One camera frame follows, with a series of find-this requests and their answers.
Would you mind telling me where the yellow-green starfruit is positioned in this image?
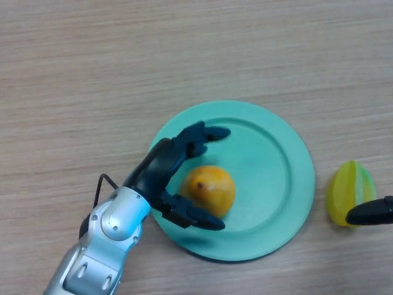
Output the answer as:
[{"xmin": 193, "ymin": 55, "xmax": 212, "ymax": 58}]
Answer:
[{"xmin": 325, "ymin": 159, "xmax": 377, "ymax": 229}]

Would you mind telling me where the yellow pear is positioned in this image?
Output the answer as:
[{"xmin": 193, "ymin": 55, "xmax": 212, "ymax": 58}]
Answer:
[{"xmin": 180, "ymin": 165, "xmax": 237, "ymax": 219}]

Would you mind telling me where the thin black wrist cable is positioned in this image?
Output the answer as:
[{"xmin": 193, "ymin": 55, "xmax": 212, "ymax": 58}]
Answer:
[{"xmin": 91, "ymin": 173, "xmax": 120, "ymax": 210}]

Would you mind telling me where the green round plate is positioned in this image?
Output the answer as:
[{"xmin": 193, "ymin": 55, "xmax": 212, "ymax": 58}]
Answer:
[{"xmin": 147, "ymin": 100, "xmax": 316, "ymax": 264}]

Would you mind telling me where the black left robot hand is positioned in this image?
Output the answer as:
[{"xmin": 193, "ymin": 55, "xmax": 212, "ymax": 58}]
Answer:
[{"xmin": 122, "ymin": 120, "xmax": 232, "ymax": 231}]

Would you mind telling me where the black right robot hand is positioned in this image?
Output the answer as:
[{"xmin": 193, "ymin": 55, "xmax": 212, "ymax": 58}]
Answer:
[{"xmin": 345, "ymin": 195, "xmax": 393, "ymax": 226}]

